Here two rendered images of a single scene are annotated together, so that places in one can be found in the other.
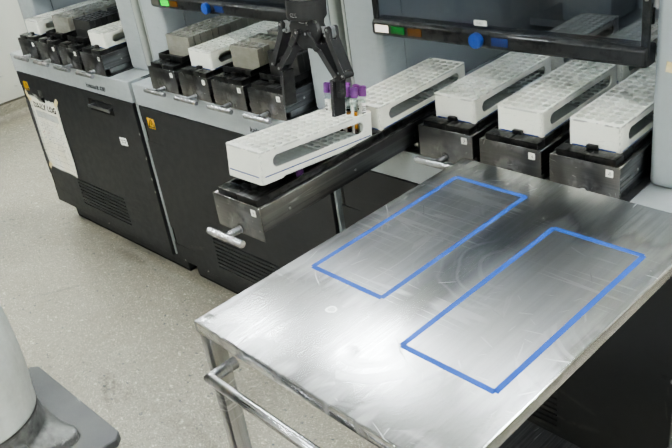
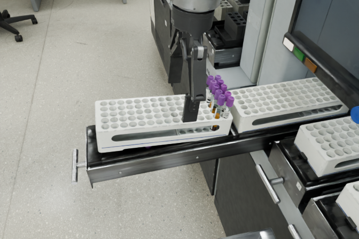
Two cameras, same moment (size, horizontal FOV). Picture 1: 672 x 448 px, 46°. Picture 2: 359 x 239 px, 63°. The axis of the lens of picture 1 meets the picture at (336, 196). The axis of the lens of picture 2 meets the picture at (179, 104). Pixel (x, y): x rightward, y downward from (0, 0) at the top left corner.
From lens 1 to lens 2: 102 cm
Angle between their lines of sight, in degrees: 27
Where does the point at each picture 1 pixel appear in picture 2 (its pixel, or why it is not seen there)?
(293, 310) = not seen: outside the picture
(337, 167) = (178, 154)
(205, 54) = not seen: outside the picture
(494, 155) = (316, 221)
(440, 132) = (286, 162)
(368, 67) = (273, 63)
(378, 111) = (241, 119)
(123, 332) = not seen: hidden behind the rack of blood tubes
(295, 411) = (165, 210)
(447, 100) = (306, 140)
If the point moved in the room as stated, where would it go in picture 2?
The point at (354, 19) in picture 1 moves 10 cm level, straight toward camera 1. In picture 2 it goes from (277, 22) to (264, 38)
